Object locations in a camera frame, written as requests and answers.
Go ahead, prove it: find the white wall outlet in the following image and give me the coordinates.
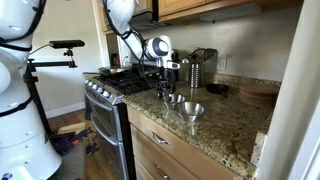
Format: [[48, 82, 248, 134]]
[[217, 53, 229, 71]]

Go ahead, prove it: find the steel drawer handle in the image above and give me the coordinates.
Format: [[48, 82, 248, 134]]
[[151, 131, 170, 146], [155, 166, 171, 180]]

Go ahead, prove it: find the steel frying pan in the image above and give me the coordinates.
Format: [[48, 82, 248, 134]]
[[98, 66, 131, 75]]

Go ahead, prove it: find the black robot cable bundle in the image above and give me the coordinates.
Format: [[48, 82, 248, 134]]
[[100, 0, 159, 91]]

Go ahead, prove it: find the purple blue tool case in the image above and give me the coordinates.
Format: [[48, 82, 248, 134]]
[[49, 132, 76, 148]]

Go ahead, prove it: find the light wooden plank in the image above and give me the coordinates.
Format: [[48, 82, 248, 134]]
[[57, 122, 87, 135]]

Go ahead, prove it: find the black stereo camera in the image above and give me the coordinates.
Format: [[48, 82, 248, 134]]
[[48, 39, 86, 50]]

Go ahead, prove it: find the stainless steel gas range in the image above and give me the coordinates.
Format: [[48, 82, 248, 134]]
[[82, 68, 162, 180]]

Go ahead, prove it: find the wrist-mounted camera box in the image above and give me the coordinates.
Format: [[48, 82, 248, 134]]
[[155, 59, 182, 71]]

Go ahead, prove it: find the steel ladle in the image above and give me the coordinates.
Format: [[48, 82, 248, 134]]
[[180, 55, 193, 65]]

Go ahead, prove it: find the small stainless steel bowl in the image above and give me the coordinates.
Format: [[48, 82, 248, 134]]
[[162, 93, 186, 110], [174, 101, 206, 123]]

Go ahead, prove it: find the red handled black tool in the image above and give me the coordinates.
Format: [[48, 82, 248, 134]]
[[63, 127, 100, 157]]

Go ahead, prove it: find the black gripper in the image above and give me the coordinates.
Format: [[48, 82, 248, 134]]
[[156, 67, 176, 99]]

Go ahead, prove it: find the wooden base cabinet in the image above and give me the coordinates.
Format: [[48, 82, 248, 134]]
[[126, 105, 244, 180]]

